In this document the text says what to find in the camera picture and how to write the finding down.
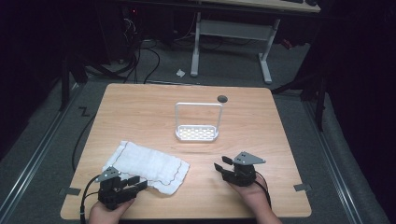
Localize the grey tape strip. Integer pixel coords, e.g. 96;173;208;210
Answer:
292;183;313;192
58;187;82;197

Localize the red object under desk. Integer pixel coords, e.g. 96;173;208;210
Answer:
280;37;294;50

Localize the black floor cable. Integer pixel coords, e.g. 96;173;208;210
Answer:
71;112;98;173

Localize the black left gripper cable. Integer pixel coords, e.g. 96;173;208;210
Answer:
79;175;101;224

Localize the person's left hand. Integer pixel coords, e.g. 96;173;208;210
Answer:
88;199;136;224

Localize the metal floor rail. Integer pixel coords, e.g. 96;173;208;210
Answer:
303;101;365;224
0;85;86;218

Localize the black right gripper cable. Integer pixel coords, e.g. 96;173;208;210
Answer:
254;170;273;210

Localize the person's right hand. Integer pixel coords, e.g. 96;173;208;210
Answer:
228;176;273;217

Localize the white rack with handle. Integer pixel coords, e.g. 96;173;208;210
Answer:
174;102;224;143

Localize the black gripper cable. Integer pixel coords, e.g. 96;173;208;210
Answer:
79;175;101;224
254;170;273;210

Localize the white cloth with dark stitching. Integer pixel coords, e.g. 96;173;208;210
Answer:
102;140;191;196

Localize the black cable bundle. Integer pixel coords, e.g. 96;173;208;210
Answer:
83;8;162;85

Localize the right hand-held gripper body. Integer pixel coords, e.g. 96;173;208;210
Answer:
220;151;267;188

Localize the black metal stand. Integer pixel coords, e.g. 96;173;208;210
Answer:
270;66;329;133
58;54;90;112

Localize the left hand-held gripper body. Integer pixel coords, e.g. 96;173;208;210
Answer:
94;166;138;210

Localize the desk with white legs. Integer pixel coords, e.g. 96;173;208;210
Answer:
189;0;322;85

